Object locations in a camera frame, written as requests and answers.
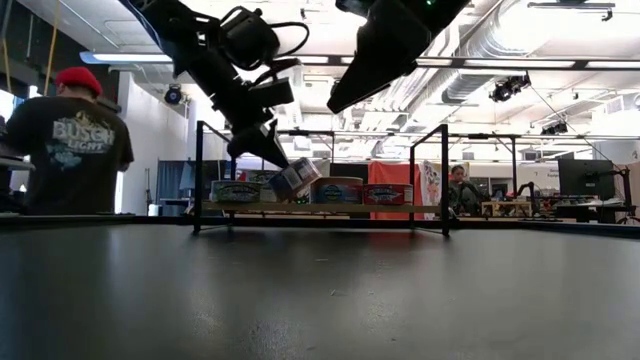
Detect black metal table frame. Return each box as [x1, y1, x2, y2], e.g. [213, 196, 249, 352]
[0, 212, 640, 240]

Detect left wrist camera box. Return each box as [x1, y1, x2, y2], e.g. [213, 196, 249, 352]
[219, 5, 282, 72]

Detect red label tuna can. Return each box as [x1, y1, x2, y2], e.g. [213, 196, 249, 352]
[362, 182, 415, 207]

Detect floral cloth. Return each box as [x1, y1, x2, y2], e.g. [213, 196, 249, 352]
[421, 159, 442, 207]

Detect orange fabric panel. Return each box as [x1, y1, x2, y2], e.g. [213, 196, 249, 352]
[367, 160, 427, 222]

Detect distant black metal frame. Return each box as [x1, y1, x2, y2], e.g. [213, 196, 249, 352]
[277, 129, 337, 167]

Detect person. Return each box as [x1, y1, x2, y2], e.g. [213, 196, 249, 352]
[3, 65, 135, 216]
[446, 164, 485, 217]

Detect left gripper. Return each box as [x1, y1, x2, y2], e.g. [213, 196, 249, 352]
[212, 64, 296, 169]

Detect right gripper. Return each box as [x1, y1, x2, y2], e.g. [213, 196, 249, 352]
[328, 0, 471, 115]

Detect black table mat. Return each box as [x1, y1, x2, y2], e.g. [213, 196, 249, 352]
[0, 222, 640, 360]

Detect wooden shelf black metal legs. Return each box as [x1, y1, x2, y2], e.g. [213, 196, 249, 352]
[192, 121, 450, 237]

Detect long ceiling light bar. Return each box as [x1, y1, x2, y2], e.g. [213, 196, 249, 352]
[294, 53, 640, 71]

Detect black computer monitor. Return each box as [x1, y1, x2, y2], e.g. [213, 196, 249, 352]
[557, 158, 617, 202]

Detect blue partition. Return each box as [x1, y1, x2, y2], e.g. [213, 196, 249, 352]
[156, 159, 201, 202]

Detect blue label tuna can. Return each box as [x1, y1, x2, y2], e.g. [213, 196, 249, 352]
[310, 176, 365, 206]
[268, 156, 324, 203]

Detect black ceiling spotlight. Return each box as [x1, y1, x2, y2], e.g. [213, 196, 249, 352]
[163, 84, 184, 106]

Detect yellow hanging strap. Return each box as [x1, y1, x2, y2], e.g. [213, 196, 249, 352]
[42, 0, 61, 97]

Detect wooden crate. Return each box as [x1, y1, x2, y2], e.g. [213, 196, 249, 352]
[480, 199, 535, 219]

